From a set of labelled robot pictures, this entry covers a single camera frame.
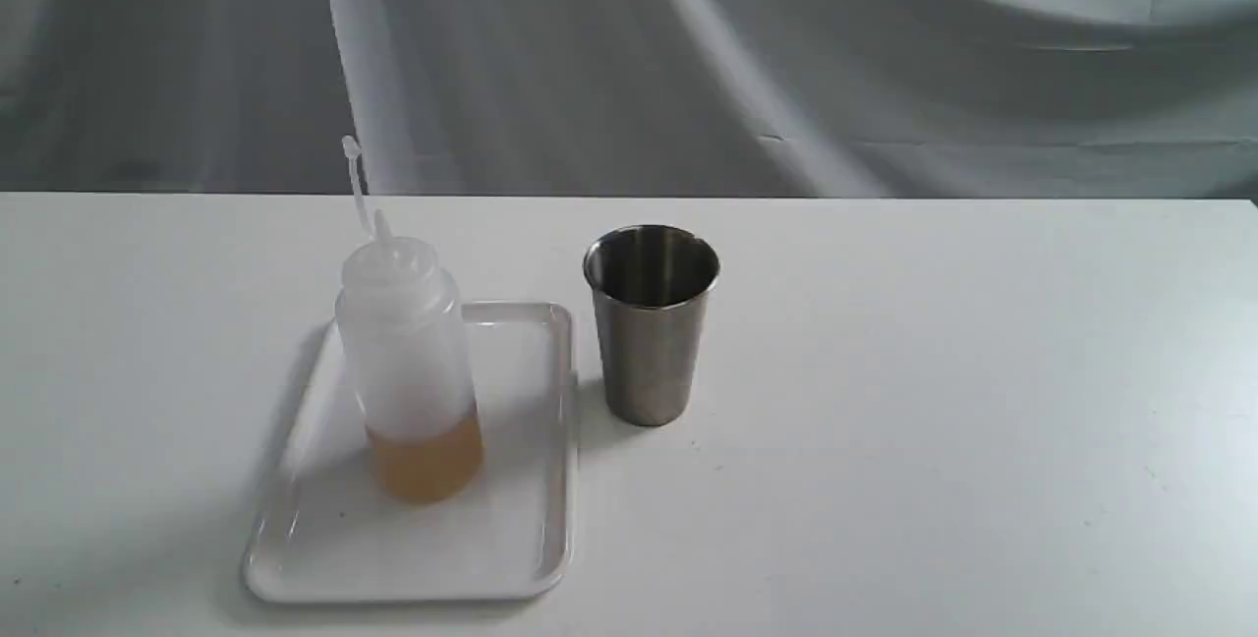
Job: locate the translucent squeeze bottle amber liquid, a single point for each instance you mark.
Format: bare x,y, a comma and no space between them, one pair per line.
399,314

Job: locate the stainless steel cup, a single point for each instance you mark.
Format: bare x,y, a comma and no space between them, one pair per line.
650,285

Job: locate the grey fabric backdrop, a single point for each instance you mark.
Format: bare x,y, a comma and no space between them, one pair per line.
634,98

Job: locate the white plastic tray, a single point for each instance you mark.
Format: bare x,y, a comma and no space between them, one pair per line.
328,534

